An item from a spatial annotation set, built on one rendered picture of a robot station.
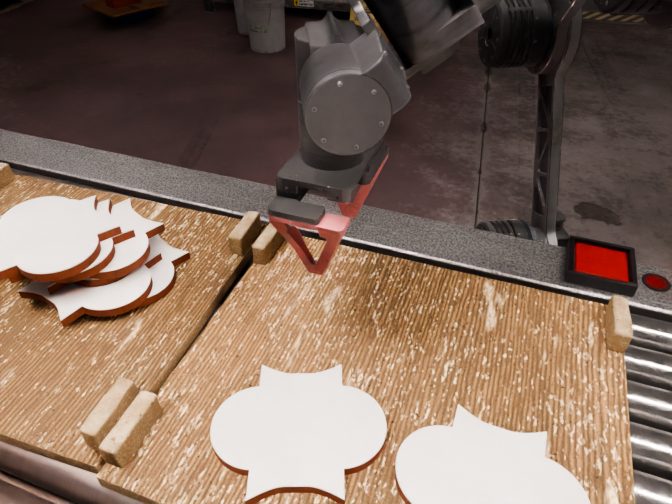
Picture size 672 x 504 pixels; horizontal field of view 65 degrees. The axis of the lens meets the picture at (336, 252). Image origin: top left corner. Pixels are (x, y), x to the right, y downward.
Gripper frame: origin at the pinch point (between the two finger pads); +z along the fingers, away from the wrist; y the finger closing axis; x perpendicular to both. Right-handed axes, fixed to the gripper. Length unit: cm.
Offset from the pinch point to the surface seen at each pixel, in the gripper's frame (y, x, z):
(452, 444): -13.4, -15.3, 7.9
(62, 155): 18, 54, 11
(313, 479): -20.1, -5.7, 7.9
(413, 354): -4.4, -9.9, 9.0
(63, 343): -15.1, 23.6, 8.8
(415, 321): 0.0, -9.1, 8.9
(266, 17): 309, 164, 75
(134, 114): 192, 194, 100
